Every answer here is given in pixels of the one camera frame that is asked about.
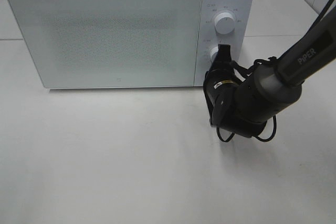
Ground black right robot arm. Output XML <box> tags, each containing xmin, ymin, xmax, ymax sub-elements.
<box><xmin>203</xmin><ymin>8</ymin><xmax>335</xmax><ymax>142</ymax></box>

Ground white microwave knob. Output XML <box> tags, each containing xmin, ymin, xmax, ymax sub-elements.
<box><xmin>214</xmin><ymin>10</ymin><xmax>236</xmax><ymax>35</ymax></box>
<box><xmin>210</xmin><ymin>47</ymin><xmax>218</xmax><ymax>62</ymax></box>

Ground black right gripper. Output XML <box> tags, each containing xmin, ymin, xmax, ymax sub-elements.
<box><xmin>203</xmin><ymin>44</ymin><xmax>239</xmax><ymax>127</ymax></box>

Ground white microwave door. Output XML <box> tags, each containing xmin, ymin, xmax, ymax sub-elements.
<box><xmin>8</xmin><ymin>0</ymin><xmax>201</xmax><ymax>89</ymax></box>

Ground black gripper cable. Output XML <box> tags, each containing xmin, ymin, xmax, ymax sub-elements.
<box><xmin>215</xmin><ymin>0</ymin><xmax>336</xmax><ymax>143</ymax></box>

